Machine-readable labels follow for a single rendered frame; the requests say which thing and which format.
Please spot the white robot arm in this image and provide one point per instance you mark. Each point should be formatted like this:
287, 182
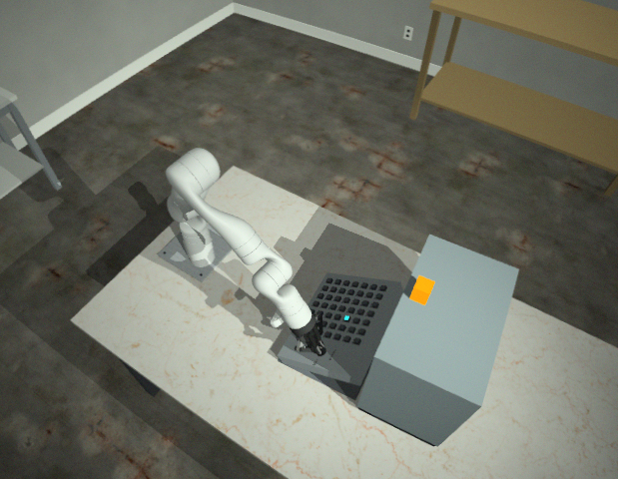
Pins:
190, 176

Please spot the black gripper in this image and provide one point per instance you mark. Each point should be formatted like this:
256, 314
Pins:
309, 339

